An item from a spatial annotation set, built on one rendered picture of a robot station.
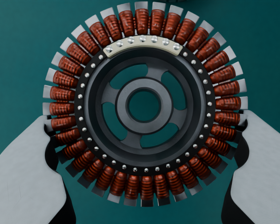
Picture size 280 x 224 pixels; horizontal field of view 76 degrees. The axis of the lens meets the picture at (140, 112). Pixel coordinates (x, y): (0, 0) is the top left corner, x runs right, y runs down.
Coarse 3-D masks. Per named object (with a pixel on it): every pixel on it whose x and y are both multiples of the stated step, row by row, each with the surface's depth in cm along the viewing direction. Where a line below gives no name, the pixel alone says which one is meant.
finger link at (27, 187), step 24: (24, 144) 8; (48, 144) 8; (0, 168) 7; (24, 168) 7; (48, 168) 7; (0, 192) 6; (24, 192) 6; (48, 192) 6; (0, 216) 6; (24, 216) 6; (48, 216) 6; (72, 216) 7
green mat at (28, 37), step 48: (0, 0) 20; (48, 0) 20; (96, 0) 19; (144, 0) 19; (192, 0) 19; (240, 0) 19; (0, 48) 20; (48, 48) 20; (240, 48) 19; (0, 96) 20; (144, 96) 20; (240, 96) 20; (0, 144) 20; (144, 144) 20
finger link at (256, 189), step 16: (240, 112) 10; (240, 128) 10; (256, 128) 9; (272, 128) 9; (240, 144) 9; (256, 144) 8; (272, 144) 8; (240, 160) 9; (256, 160) 7; (272, 160) 7; (240, 176) 7; (256, 176) 7; (272, 176) 7; (240, 192) 6; (256, 192) 6; (272, 192) 6; (224, 208) 7; (240, 208) 6; (256, 208) 6; (272, 208) 6
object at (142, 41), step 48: (96, 48) 9; (144, 48) 10; (192, 48) 9; (48, 96) 10; (96, 96) 11; (192, 96) 11; (96, 144) 10; (192, 144) 10; (96, 192) 10; (144, 192) 9; (192, 192) 10
